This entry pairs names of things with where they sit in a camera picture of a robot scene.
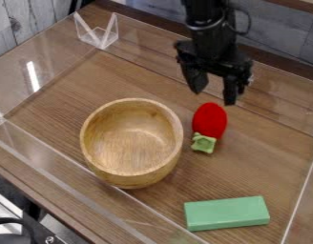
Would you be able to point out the clear acrylic corner bracket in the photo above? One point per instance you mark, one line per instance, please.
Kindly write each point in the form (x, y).
(98, 37)

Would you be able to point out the black metal clamp bracket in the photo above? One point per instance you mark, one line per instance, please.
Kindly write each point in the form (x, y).
(35, 229)

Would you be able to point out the wooden bowl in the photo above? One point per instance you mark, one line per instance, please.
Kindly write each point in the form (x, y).
(132, 140)

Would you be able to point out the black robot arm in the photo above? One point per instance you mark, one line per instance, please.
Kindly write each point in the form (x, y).
(212, 52)

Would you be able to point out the green rectangular block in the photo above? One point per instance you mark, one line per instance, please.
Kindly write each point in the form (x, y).
(227, 213)

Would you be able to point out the red plush strawberry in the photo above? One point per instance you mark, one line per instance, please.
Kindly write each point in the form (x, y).
(209, 125)

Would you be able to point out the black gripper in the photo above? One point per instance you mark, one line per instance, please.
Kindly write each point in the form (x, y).
(234, 66)

